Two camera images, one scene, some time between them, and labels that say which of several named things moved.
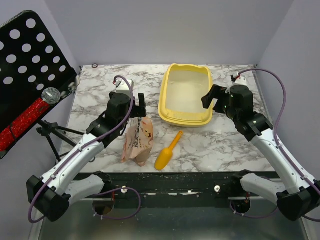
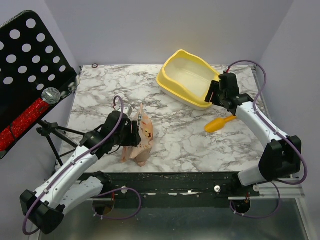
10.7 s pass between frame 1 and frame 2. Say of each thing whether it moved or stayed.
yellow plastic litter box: moved
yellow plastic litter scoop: moved
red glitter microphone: stayed
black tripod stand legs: stayed
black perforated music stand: stayed
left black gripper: moved
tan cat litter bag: stayed
